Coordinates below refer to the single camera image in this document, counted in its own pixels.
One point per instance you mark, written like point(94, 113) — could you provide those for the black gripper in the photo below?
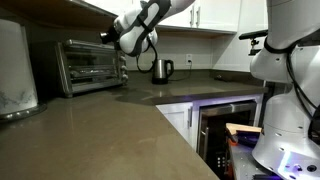
point(114, 36)

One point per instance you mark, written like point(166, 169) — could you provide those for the glass toaster oven door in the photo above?
point(90, 68)

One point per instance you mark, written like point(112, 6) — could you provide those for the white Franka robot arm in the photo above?
point(286, 133)

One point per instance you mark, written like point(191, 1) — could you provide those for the silver oven control knob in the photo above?
point(123, 58)
point(124, 68)
point(125, 78)

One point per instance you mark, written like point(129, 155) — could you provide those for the silver toaster oven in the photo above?
point(63, 90)

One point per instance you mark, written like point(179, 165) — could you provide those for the white base cabinet door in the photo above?
point(175, 120)

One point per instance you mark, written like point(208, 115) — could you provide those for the stainless steel electric kettle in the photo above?
point(160, 71)

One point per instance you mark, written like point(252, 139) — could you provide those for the stainless undercounter appliance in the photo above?
point(226, 108)

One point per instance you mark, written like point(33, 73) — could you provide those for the wooden board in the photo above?
point(243, 128)

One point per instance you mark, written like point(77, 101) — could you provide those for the robot mounting table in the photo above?
point(243, 163)

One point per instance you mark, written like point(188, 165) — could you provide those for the brown wall cabinet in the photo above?
point(50, 13)

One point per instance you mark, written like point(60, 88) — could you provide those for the white wall cabinet door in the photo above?
point(181, 18)
point(220, 15)

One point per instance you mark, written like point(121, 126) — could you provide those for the white wall outlet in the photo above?
point(189, 59)

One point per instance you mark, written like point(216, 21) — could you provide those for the black camera on stand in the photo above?
point(253, 34)

